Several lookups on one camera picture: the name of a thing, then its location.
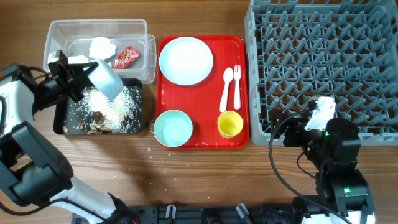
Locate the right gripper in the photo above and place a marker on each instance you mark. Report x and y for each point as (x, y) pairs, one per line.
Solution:
(291, 139)

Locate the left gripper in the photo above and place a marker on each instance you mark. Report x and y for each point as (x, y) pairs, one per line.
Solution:
(76, 72)

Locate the light blue bowl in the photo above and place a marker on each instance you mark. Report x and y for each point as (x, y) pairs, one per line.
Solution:
(106, 80)

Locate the food scraps and rice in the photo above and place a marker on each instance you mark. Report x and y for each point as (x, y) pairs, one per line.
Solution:
(105, 109)

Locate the white napkin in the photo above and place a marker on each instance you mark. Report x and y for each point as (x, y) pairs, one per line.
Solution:
(101, 48)

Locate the yellow plastic cup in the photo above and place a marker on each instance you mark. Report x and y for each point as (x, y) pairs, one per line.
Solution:
(230, 124)

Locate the red snack wrapper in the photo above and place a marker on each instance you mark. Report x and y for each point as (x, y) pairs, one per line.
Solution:
(126, 57)

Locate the mint green bowl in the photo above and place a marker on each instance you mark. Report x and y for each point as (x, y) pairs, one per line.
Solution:
(173, 128)

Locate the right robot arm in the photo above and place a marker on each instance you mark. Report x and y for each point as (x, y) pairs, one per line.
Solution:
(332, 145)

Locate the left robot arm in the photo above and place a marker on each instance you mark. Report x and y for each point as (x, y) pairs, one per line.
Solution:
(33, 170)

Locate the grey dishwasher rack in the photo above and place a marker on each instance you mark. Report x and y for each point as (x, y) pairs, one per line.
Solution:
(346, 49)

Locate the black plastic tray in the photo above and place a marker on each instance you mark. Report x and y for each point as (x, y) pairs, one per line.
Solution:
(102, 109)

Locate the white plastic fork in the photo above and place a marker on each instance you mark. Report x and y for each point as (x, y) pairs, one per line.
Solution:
(237, 77)

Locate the white plastic spoon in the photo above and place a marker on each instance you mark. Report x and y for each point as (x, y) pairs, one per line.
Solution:
(227, 77)

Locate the red serving tray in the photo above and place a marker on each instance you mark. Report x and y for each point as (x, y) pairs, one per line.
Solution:
(201, 101)

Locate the large light blue plate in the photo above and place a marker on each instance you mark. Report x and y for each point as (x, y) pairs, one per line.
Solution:
(186, 61)

